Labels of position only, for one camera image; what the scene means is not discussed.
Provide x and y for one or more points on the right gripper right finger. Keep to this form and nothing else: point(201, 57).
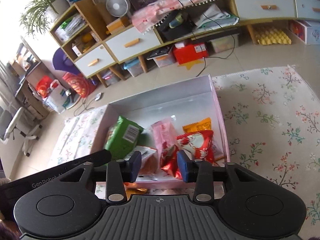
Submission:
point(199, 172)

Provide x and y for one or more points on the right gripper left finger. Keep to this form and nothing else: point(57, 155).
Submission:
point(119, 172)

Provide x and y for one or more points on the red white snack pack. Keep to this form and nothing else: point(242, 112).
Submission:
point(198, 145)

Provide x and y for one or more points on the clear white snack pack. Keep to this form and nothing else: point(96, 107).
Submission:
point(149, 164)

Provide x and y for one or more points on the red crinkled snack pack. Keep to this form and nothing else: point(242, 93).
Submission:
point(168, 161)

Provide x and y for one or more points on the green snack pack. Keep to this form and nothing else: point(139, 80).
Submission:
point(122, 138)

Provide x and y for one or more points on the pink snack pack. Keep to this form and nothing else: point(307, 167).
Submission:
point(164, 134)

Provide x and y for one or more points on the gold brown snack pack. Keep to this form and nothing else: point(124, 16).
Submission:
point(130, 192)

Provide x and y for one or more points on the orange white snack pack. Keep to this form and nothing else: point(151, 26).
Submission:
point(206, 124)

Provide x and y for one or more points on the white office chair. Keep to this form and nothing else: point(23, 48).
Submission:
point(9, 125)

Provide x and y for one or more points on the pink shallow cardboard box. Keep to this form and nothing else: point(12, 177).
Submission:
point(181, 116)

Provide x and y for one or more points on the floral white rug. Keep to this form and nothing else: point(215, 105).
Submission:
point(271, 117)

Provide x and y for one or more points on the red lantern bag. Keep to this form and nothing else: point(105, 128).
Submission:
point(83, 86)

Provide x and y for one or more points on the white shopping bag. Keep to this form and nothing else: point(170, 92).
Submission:
point(57, 98)

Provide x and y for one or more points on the red gift box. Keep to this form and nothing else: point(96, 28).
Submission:
point(190, 52)

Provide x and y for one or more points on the wooden tv cabinet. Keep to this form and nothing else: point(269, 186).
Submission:
point(94, 45)

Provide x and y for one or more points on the purple hat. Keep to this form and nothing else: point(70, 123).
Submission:
point(63, 63)

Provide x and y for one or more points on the yellow egg tray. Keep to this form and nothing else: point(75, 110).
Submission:
point(270, 35)

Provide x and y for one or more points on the white desk fan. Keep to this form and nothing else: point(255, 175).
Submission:
point(118, 8)

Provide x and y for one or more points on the potted green plant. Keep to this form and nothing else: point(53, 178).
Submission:
point(38, 13)

